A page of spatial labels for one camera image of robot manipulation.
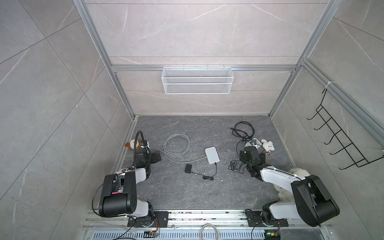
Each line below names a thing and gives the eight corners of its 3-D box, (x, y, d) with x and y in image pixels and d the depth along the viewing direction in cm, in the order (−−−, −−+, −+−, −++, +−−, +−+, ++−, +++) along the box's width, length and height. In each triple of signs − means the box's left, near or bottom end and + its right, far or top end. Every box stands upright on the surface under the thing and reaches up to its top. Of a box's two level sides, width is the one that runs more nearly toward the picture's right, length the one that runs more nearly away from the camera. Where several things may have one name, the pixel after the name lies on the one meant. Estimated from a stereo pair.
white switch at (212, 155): (209, 164, 95) (209, 161, 92) (204, 150, 102) (205, 147, 98) (219, 162, 96) (220, 159, 93) (214, 148, 103) (215, 145, 99)
